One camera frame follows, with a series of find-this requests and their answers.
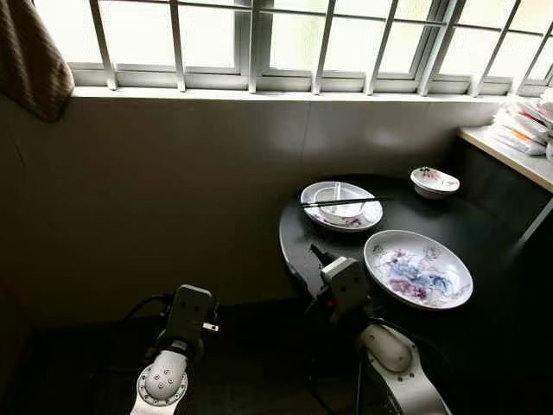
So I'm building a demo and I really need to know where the black chopstick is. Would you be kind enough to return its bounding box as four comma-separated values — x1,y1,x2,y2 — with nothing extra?
302,200,388,208
301,197,390,207

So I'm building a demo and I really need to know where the white paper packet stack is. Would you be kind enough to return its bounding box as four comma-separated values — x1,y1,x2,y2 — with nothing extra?
486,91,553,158

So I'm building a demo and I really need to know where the large blue floral plate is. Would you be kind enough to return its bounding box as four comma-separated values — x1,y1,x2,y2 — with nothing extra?
363,229,474,310

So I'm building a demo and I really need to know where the round black table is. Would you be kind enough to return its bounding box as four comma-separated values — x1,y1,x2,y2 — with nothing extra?
278,176,553,415

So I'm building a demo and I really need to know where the small white bowl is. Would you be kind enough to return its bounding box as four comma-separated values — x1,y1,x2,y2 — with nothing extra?
315,184,368,219

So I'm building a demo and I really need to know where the brown striped hanging towel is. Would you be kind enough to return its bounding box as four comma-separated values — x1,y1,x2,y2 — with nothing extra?
0,0,75,122

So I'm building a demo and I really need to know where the pink floral rimmed plate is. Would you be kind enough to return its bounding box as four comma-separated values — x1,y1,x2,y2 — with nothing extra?
300,182,384,233

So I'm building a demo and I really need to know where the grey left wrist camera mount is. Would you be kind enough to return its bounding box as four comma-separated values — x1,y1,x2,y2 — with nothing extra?
167,284,214,342

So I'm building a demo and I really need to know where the small pink floral bowl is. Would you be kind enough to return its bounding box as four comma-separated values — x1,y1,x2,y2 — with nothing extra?
410,167,461,201

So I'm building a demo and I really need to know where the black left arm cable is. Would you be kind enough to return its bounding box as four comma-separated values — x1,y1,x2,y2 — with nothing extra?
121,292,174,322

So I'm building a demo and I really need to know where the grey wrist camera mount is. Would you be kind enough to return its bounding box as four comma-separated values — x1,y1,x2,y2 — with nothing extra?
167,284,214,342
320,257,371,314

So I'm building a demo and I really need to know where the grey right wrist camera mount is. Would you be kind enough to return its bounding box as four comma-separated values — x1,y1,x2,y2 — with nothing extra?
320,257,371,314

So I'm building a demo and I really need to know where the white barred window frame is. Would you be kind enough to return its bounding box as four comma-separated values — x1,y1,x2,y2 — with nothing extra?
35,0,553,98

